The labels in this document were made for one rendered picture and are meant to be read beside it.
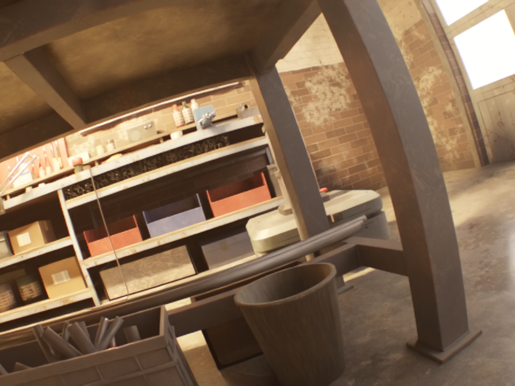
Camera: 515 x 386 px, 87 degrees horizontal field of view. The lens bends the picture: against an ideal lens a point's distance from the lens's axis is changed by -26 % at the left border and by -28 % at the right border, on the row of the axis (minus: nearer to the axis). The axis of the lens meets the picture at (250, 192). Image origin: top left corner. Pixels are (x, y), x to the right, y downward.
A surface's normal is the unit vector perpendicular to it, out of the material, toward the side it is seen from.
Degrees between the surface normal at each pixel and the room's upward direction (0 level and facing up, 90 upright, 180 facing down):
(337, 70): 90
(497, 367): 0
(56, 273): 90
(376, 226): 90
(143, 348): 90
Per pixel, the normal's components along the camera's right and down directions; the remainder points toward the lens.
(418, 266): -0.92, 0.30
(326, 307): 0.66, -0.08
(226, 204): 0.22, -0.05
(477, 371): -0.31, -0.95
